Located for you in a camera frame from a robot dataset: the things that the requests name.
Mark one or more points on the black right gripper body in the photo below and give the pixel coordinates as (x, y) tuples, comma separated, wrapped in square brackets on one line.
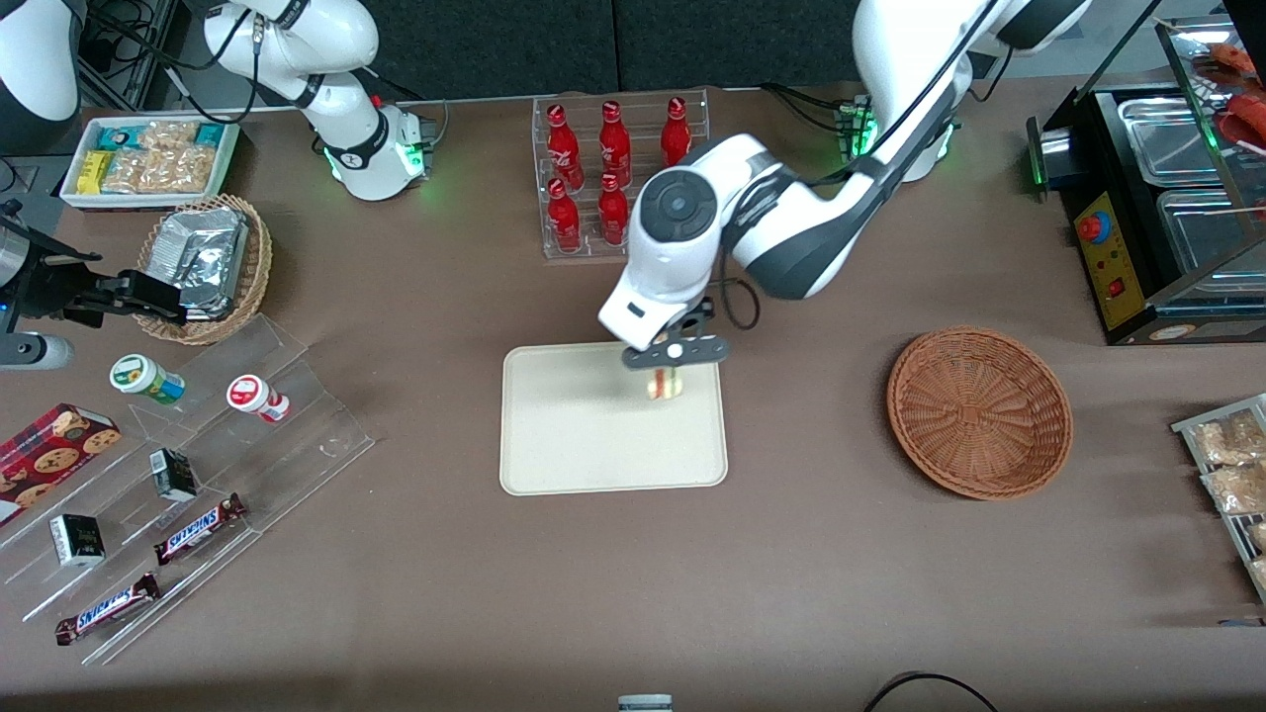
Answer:
[(51, 284)]

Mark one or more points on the triangular sandwich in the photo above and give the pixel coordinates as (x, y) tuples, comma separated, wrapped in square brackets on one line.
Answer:
[(665, 386)]

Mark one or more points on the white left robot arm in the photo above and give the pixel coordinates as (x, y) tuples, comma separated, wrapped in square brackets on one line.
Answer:
[(682, 257)]

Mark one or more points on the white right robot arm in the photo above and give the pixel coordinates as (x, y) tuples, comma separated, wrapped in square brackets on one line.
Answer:
[(341, 119)]

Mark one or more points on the white rectangular snack tray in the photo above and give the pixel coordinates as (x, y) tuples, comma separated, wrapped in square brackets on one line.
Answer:
[(74, 198)]

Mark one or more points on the small tan wicker basket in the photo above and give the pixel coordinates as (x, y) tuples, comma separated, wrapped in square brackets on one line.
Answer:
[(259, 267)]

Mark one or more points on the cream plastic tray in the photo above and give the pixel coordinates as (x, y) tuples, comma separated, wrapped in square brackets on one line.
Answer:
[(584, 435)]

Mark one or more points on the large brown wicker basket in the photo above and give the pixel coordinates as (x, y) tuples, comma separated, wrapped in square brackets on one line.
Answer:
[(979, 415)]

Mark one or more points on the grey metal snack tray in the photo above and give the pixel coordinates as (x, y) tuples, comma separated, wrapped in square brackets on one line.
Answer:
[(1226, 524)]

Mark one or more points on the silver foil packet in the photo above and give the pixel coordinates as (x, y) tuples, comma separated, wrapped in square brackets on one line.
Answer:
[(203, 257)]

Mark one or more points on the green lid cup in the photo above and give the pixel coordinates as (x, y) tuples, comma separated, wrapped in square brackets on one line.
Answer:
[(138, 376)]

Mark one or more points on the yellow snack packet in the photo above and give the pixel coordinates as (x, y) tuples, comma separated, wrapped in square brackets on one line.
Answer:
[(94, 173)]

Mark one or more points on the clear nut packet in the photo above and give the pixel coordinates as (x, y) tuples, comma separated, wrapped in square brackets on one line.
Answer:
[(168, 135), (173, 171)]

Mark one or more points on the red lid cup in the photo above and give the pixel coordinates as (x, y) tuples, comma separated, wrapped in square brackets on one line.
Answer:
[(252, 396)]

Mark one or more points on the clear acrylic bottle rack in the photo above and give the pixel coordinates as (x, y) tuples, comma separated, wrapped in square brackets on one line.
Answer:
[(584, 249)]

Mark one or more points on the teal snack packet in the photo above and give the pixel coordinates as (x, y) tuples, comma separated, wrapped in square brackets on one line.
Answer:
[(114, 138), (209, 135)]

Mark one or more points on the red cola bottle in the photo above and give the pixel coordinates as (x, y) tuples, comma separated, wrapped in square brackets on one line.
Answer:
[(564, 220), (612, 214), (563, 148), (614, 146), (677, 133)]

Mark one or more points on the small black carton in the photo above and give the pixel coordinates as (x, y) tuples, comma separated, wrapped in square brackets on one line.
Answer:
[(174, 475), (77, 540)]

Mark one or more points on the red plaid cookie box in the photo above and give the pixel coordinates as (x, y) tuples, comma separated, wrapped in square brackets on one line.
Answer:
[(49, 460)]

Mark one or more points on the clear acrylic stepped display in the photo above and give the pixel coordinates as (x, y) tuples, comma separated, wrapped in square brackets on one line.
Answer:
[(297, 445)]

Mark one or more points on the Snickers bar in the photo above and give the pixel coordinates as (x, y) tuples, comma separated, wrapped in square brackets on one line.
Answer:
[(107, 609), (198, 529)]

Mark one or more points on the grey white edge object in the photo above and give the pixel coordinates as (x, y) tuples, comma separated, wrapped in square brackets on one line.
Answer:
[(645, 704)]

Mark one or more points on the black food warmer case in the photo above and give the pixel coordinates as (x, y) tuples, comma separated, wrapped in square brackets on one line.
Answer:
[(1098, 148)]

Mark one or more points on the steel warmer pan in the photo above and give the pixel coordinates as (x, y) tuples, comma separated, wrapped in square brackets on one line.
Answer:
[(1202, 232), (1167, 138)]

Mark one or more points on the clear bagged pastry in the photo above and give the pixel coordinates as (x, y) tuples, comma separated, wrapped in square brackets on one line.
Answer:
[(1231, 440), (1236, 488)]

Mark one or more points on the orange fried food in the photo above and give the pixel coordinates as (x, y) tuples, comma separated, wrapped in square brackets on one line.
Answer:
[(1241, 94)]

